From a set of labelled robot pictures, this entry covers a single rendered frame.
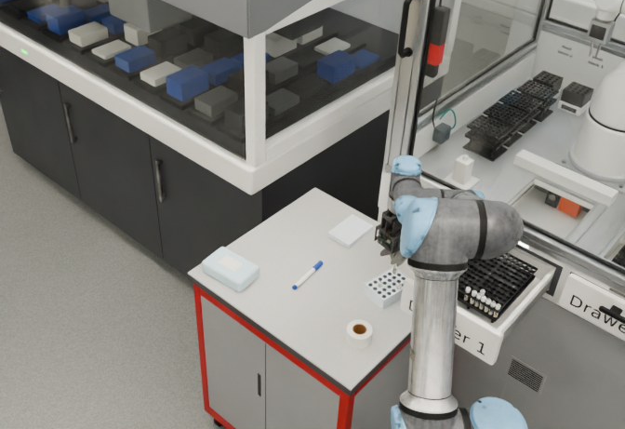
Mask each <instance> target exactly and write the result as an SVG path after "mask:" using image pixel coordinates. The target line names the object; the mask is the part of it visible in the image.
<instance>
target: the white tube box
mask: <svg viewBox="0 0 625 429"><path fill-rule="evenodd" d="M392 272H393V268H391V269H389V270H387V271H385V272H384V273H382V274H380V275H378V276H376V277H374V278H372V279H371V280H369V281H367V282H365V283H364V289H363V293H364V294H365V295H366V296H367V297H368V298H369V299H370V300H371V301H372V302H374V303H375V304H376V305H377V306H378V307H379V308H381V309H382V310H383V309H385V308H386V307H388V306H390V305H391V304H393V303H395V302H397V301H399V300H400V299H401V297H402V291H403V285H404V281H405V280H406V279H408V278H409V277H408V276H407V275H405V274H404V273H403V272H402V271H400V270H399V269H398V268H397V272H396V275H394V274H393V273H392ZM379 281H381V282H382V286H381V288H379V287H378V282H379ZM397 283H400V284H401V288H400V289H397V288H396V286H397Z"/></svg>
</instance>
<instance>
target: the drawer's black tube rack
mask: <svg viewBox="0 0 625 429"><path fill-rule="evenodd" d="M501 257H502V258H503V259H502V258H501ZM510 257H512V259H511V258H510ZM515 260H516V261H515ZM511 262H512V263H514V264H512V263H511ZM519 262H521V263H519ZM523 264H525V265H526V266H524V265H523ZM516 265H518V266H516ZM520 267H521V268H520ZM528 267H530V268H528ZM522 268H523V269H522ZM532 269H535V270H536V271H537V270H538V268H537V267H535V266H533V265H531V264H529V263H527V262H525V261H522V260H520V259H518V258H517V257H515V256H513V255H512V254H510V253H506V255H501V256H499V257H496V258H492V259H485V260H483V259H479V260H477V259H468V268H467V271H465V272H464V273H463V274H462V275H461V276H460V277H459V284H461V285H462V286H463V287H465V288H466V287H470V288H471V291H473V290H476V291H477V293H480V290H481V289H484V290H485V295H484V296H486V298H487V299H490V300H491V301H494V302H496V304H497V303H498V304H500V307H501V310H500V311H499V314H498V317H494V316H493V315H494V312H493V315H490V314H489V309H488V312H485V311H484V309H485V306H484V309H483V310H481V309H480V308H479V307H480V303H479V306H478V307H476V306H474V305H475V301H474V304H471V303H470V301H471V298H470V297H469V298H468V300H467V301H465V300H464V296H465V294H463V293H461V292H460V291H458V301H460V302H462V303H464V304H466V305H467V309H470V307H471V308H472V309H473V310H475V311H477V312H478V313H480V314H482V315H484V316H486V317H488V318H489V319H491V323H494V322H496V321H497V320H498V319H499V318H500V317H501V316H502V314H503V313H504V312H505V311H506V310H507V309H508V308H509V307H510V306H511V305H512V303H513V302H514V301H515V300H516V299H517V298H518V297H519V296H520V295H521V293H522V292H523V291H524V290H525V289H526V288H527V287H528V286H529V285H530V283H531V282H532V281H533V280H534V279H535V277H536V276H535V275H534V273H535V272H536V271H533V270H532ZM525 270H527V271H528V272H527V271H525ZM531 273H532V274H531ZM471 293H472V292H471ZM471 293H470V294H471ZM470 294H469V295H470Z"/></svg>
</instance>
